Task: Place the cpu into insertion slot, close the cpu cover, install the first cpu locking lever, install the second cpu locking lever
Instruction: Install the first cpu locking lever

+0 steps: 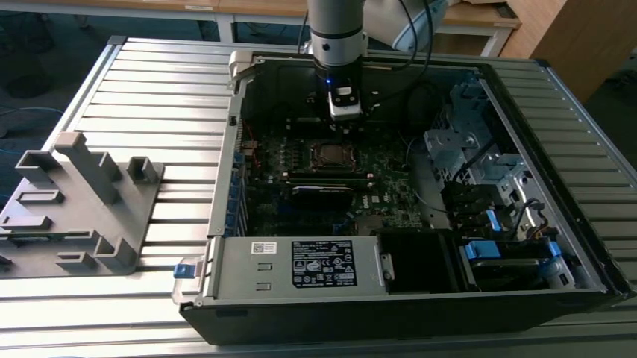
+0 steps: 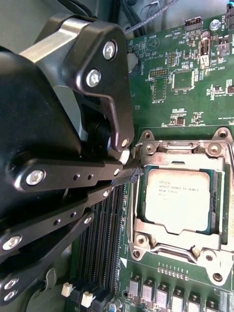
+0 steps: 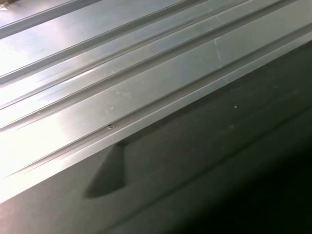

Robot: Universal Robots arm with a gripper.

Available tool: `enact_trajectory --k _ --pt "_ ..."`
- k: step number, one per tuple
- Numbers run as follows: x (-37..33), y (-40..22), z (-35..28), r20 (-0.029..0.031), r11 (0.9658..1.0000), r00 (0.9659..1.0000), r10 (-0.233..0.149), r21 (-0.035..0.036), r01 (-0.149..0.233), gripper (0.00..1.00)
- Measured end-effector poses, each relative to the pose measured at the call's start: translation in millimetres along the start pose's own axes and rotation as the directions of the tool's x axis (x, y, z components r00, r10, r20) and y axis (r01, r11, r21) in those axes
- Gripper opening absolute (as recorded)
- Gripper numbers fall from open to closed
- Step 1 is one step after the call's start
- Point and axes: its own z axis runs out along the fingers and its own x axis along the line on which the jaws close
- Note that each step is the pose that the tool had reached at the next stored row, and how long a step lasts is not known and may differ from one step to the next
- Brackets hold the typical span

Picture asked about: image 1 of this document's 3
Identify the silver topped CPU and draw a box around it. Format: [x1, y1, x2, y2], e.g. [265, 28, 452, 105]
[321, 144, 350, 163]

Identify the metal socket cover frame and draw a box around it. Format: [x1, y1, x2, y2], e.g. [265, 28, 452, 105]
[312, 142, 358, 171]

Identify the CPU socket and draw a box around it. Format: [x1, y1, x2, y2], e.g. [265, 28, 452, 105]
[309, 140, 361, 173]

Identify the black RAM slot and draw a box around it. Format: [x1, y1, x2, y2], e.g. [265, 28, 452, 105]
[288, 176, 370, 182]
[282, 171, 376, 178]
[288, 180, 376, 187]

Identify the grey case latch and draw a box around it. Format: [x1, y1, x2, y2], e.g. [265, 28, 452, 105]
[228, 51, 257, 91]

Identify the silver metal drive cage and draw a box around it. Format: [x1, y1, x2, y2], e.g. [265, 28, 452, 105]
[423, 72, 539, 197]

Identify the green motherboard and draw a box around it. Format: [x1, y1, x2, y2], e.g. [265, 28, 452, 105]
[237, 118, 436, 238]

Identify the small black graphics card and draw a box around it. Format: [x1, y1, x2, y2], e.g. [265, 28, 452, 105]
[292, 184, 357, 214]

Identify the wooden cabinet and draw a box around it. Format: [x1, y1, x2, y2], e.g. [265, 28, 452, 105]
[500, 0, 637, 105]

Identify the black plastic shroud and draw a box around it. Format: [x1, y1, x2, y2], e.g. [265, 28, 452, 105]
[372, 229, 472, 295]

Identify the grey power supply with label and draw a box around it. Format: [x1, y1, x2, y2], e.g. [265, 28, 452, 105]
[212, 236, 389, 299]

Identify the black office chair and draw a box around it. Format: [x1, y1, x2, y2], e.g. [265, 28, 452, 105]
[0, 22, 57, 101]

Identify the grey parts rack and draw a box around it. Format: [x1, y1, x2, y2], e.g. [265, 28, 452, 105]
[0, 131, 166, 279]

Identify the black hard disk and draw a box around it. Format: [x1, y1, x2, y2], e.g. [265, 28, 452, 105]
[471, 259, 545, 292]

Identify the black PC case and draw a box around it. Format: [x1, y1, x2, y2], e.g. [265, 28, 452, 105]
[171, 50, 637, 348]

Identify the green RAM stick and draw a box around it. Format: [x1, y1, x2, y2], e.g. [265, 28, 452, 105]
[7, 231, 69, 240]

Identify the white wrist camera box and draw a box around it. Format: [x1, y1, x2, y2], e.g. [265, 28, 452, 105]
[326, 85, 362, 122]

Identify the wooden desk white frame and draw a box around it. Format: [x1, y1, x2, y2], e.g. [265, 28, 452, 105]
[0, 0, 236, 44]
[232, 0, 523, 57]

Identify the coloured wire bundle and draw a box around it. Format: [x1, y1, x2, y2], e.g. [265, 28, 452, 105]
[527, 219, 557, 242]

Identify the blue floor cable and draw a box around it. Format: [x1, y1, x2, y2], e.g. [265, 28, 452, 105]
[0, 105, 67, 122]

